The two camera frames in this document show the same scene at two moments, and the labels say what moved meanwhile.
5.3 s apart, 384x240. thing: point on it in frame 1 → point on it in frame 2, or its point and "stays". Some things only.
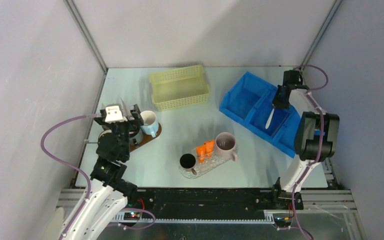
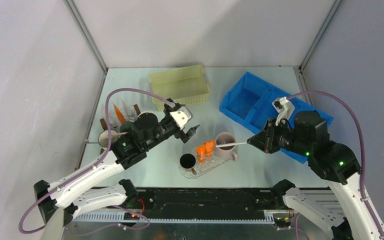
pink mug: x=225 y=145 stays
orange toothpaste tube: x=210 y=146 stays
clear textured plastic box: x=205 y=151 stays
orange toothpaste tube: x=201 y=152 stays
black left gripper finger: x=137 y=115 → x=185 y=136
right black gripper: x=276 y=103 → x=264 y=139
